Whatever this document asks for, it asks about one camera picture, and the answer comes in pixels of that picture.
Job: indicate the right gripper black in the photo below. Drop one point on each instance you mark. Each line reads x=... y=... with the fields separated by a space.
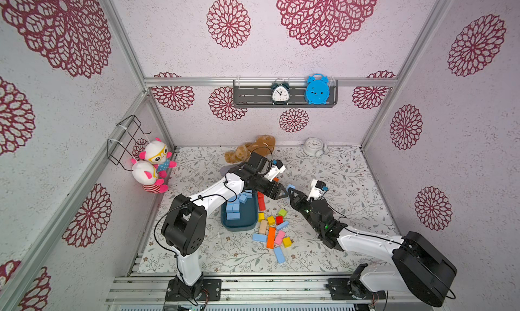
x=307 y=205

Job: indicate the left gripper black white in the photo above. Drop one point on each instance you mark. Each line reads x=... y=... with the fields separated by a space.
x=274 y=194

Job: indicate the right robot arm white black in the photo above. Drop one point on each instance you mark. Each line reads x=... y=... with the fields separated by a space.
x=411 y=263

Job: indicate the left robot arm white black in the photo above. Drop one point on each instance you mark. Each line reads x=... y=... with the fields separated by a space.
x=184 y=225

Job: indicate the red rectangular block lower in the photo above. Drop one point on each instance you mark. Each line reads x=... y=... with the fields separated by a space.
x=261 y=202

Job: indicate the yellow cube block lower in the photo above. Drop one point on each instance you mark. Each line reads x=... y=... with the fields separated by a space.
x=271 y=221

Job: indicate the light blue narrow block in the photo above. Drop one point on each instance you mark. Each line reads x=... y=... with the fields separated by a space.
x=282 y=225

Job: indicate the dark teal plastic bin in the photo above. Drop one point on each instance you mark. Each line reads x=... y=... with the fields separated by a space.
x=242 y=213

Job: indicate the long natural wooden block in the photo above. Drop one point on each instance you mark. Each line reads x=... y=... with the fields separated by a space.
x=263 y=228

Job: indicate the pink block lower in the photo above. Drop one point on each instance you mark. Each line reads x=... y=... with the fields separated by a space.
x=279 y=237

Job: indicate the brown teddy bear plush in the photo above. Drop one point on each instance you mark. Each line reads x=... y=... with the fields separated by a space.
x=263 y=145

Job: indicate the light blue block left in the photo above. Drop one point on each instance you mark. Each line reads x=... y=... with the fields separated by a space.
x=260 y=238

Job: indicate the yellow cube far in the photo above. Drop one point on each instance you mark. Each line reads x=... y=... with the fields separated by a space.
x=287 y=242

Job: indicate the long orange block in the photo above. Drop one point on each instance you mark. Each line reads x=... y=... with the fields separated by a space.
x=271 y=238

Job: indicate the white alarm clock on table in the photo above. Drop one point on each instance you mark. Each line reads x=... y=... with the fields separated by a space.
x=315 y=147

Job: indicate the grey fabric glasses case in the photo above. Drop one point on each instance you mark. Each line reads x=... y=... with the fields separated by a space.
x=224 y=170

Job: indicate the light blue block far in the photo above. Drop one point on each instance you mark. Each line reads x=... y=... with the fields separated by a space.
x=279 y=255

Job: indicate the dark green alarm clock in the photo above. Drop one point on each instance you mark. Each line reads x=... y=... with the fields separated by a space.
x=280 y=93

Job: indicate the blue alarm clock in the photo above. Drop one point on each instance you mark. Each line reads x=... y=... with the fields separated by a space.
x=317 y=90

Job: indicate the white owl plush yellow glasses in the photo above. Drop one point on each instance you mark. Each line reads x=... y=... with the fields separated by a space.
x=158 y=154

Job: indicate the white plush striped legs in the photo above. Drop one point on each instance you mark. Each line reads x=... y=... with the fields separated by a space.
x=146 y=174

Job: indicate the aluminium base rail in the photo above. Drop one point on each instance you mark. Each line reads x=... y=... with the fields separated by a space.
x=251 y=289

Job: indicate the grey wall shelf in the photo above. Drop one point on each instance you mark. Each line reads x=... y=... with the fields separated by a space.
x=259 y=96

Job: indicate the black wire wall basket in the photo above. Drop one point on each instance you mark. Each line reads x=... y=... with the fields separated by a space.
x=125 y=148

